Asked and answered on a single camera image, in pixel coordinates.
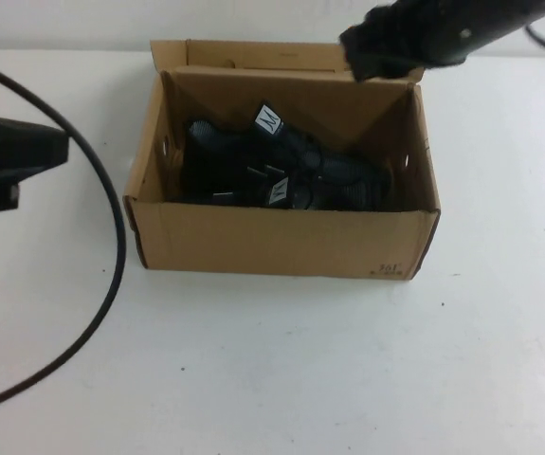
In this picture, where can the brown cardboard shoe box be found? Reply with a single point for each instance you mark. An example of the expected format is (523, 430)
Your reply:
(277, 242)

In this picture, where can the black knit sneaker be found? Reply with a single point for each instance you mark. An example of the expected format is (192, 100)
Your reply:
(224, 147)
(305, 199)

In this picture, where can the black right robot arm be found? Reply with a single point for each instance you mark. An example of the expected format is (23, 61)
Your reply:
(442, 33)

